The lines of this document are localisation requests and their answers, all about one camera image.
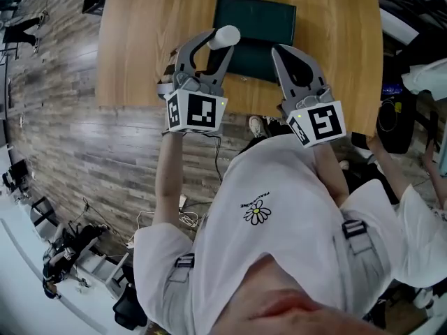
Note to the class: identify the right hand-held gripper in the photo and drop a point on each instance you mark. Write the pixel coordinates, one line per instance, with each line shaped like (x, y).
(324, 122)

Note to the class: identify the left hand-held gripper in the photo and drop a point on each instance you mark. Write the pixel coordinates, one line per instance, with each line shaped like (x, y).
(200, 112)

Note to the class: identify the white cylindrical cup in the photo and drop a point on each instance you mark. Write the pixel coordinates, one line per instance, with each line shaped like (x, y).
(227, 37)

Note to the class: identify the dark green tray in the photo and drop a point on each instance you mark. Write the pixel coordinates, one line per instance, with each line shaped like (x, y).
(255, 16)

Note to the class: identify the person's right forearm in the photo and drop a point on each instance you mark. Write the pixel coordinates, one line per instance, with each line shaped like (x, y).
(331, 173)

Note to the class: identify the person's left forearm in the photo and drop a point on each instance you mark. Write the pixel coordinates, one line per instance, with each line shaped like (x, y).
(167, 173)

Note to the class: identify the person's black trousers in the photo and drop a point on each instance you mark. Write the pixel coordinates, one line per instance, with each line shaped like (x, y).
(277, 127)

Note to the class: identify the person's white shoe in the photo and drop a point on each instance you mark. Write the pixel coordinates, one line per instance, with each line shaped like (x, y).
(256, 126)

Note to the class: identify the person's white t-shirt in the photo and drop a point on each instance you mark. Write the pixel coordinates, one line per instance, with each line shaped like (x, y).
(279, 173)

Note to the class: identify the black printed cloth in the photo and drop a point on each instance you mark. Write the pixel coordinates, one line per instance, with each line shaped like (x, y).
(405, 134)

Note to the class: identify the black office chair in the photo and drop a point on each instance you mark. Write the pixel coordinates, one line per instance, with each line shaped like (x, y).
(92, 3)

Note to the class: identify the white cloth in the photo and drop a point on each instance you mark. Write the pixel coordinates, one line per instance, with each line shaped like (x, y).
(426, 77)

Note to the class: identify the white power strip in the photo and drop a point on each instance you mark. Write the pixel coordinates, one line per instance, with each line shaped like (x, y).
(182, 201)

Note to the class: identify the person's face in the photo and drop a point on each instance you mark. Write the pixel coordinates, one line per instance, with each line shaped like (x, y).
(297, 309)

